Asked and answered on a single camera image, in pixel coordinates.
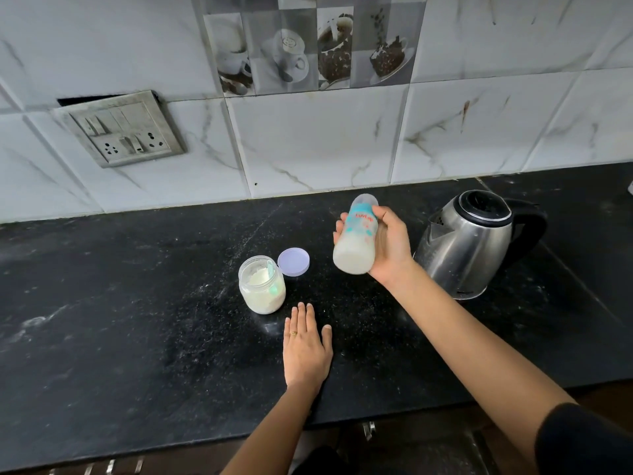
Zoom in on person's right hand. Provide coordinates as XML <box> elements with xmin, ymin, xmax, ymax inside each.
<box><xmin>332</xmin><ymin>205</ymin><xmax>416</xmax><ymax>288</ymax></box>

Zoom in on person's left hand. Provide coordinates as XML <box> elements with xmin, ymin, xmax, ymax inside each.
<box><xmin>282</xmin><ymin>301</ymin><xmax>334</xmax><ymax>391</ymax></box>

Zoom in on clear printed baby bottle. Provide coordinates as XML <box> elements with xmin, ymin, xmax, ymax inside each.
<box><xmin>332</xmin><ymin>212</ymin><xmax>380</xmax><ymax>276</ymax></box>

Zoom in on steel electric kettle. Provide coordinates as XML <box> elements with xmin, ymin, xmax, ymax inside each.
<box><xmin>413</xmin><ymin>189</ymin><xmax>549</xmax><ymax>301</ymax></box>

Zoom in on clear milk powder jar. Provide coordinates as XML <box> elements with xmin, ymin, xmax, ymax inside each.
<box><xmin>238</xmin><ymin>255</ymin><xmax>287</xmax><ymax>315</ymax></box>

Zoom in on blue measuring spoon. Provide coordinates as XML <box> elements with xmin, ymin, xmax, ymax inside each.
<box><xmin>268</xmin><ymin>260</ymin><xmax>286</xmax><ymax>298</ymax></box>

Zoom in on lilac round jar lid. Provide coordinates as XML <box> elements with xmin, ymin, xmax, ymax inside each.
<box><xmin>276</xmin><ymin>247</ymin><xmax>311</xmax><ymax>278</ymax></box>

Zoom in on person's left forearm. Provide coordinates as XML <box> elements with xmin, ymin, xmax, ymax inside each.
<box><xmin>221</xmin><ymin>384</ymin><xmax>320</xmax><ymax>475</ymax></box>

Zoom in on person's right forearm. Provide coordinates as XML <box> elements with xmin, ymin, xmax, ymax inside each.
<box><xmin>390</xmin><ymin>263</ymin><xmax>577</xmax><ymax>459</ymax></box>

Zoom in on black trousers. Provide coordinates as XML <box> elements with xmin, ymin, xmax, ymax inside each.
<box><xmin>291</xmin><ymin>445</ymin><xmax>357</xmax><ymax>475</ymax></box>

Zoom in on dark wooden base cabinet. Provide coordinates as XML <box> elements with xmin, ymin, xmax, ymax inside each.
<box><xmin>0</xmin><ymin>380</ymin><xmax>633</xmax><ymax>475</ymax></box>

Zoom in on black shirt sleeve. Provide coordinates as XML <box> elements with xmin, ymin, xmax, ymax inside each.
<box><xmin>533</xmin><ymin>402</ymin><xmax>633</xmax><ymax>475</ymax></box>

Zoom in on grey wall switch socket panel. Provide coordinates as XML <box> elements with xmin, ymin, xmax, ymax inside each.
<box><xmin>51</xmin><ymin>90</ymin><xmax>187</xmax><ymax>169</ymax></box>

